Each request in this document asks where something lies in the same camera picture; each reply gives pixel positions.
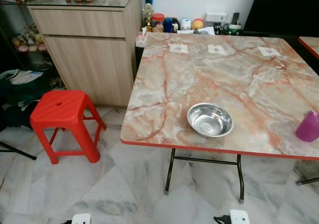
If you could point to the stainless steel bowl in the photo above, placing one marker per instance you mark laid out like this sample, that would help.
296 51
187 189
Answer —
210 120

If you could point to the purple plastic cup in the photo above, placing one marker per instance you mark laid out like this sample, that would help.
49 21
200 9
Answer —
307 127

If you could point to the white paper sticker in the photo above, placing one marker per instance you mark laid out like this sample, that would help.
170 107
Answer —
217 49
268 51
178 48

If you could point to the black television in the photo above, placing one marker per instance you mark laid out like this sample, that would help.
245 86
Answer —
281 10

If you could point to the dark green mug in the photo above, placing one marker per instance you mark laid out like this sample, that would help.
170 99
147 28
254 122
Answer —
233 29

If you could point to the orange ball toy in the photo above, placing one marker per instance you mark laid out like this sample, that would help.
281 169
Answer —
198 23

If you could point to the white ball toy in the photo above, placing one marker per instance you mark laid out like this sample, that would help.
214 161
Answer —
185 24

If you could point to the blue bottle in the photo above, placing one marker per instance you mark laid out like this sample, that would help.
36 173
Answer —
168 25

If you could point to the jar with red lid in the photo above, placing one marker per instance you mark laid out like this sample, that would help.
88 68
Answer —
158 23

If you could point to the white tissue pack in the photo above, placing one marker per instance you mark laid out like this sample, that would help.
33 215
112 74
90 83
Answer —
142 37

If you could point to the gold and blue trophy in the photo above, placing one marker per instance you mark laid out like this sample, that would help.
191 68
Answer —
148 7

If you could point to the light wooden cabinet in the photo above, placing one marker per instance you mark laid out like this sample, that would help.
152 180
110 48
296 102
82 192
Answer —
84 59

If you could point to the red plastic stool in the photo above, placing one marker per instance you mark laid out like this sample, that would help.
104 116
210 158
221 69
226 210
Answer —
62 109

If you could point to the dark clothes pile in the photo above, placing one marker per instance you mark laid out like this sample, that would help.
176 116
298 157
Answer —
20 84

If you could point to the glass shelf with dolls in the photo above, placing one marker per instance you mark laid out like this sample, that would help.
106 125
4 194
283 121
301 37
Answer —
25 40

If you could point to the black stand leg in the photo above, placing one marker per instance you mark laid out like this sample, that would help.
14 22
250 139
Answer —
17 152

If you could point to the white wall socket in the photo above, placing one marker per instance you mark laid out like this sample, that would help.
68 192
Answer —
216 16

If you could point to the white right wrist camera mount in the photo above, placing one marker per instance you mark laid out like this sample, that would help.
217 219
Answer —
239 217

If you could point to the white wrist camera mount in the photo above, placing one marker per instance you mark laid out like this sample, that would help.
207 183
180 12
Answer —
81 219
239 217

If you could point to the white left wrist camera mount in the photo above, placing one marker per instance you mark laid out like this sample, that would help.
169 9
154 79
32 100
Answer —
81 219

